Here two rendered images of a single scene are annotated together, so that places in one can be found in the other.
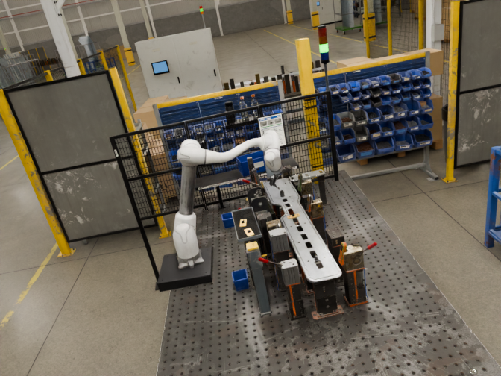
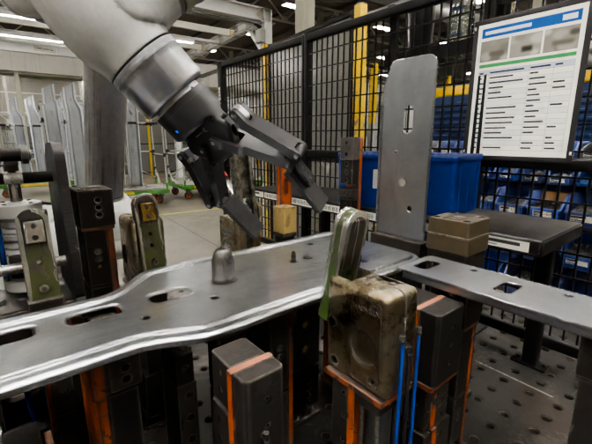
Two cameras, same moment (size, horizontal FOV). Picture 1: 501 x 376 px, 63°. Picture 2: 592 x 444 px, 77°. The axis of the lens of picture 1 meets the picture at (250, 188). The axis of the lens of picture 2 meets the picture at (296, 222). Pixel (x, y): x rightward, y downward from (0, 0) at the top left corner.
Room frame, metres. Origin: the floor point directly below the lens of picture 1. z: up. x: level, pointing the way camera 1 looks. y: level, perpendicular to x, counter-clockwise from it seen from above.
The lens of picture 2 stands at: (2.55, -0.69, 1.19)
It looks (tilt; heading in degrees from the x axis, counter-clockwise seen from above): 13 degrees down; 55
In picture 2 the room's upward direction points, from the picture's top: straight up
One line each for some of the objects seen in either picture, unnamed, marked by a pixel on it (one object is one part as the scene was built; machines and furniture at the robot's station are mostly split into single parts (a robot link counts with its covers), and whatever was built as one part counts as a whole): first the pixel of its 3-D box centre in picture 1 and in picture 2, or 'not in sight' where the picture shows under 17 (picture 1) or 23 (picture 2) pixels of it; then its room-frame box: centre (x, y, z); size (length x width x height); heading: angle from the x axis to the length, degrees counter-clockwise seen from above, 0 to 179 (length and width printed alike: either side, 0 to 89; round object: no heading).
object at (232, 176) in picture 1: (246, 173); (370, 205); (3.30, 0.01, 1.02); 0.90 x 0.22 x 0.03; 94
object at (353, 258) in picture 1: (353, 274); not in sight; (1.84, -0.47, 0.88); 0.15 x 0.11 x 0.36; 94
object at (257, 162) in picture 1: (256, 162); (404, 179); (3.30, -0.09, 1.10); 0.30 x 0.17 x 0.13; 101
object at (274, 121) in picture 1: (271, 131); (521, 88); (3.44, -0.28, 1.30); 0.23 x 0.02 x 0.31; 94
